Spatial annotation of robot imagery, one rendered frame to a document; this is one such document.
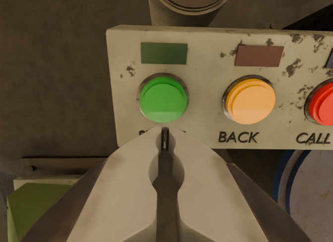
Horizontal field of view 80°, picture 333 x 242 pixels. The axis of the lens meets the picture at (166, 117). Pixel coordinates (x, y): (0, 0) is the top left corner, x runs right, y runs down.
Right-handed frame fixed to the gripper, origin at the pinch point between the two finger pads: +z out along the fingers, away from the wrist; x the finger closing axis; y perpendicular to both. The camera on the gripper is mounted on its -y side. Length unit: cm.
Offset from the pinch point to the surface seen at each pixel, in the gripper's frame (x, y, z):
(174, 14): 1.3, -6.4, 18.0
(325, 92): 13.4, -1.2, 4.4
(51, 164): -42, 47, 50
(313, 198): 28.9, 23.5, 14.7
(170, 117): 0.6, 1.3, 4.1
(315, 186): 29.0, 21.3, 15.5
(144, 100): -1.6, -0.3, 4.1
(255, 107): 7.7, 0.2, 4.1
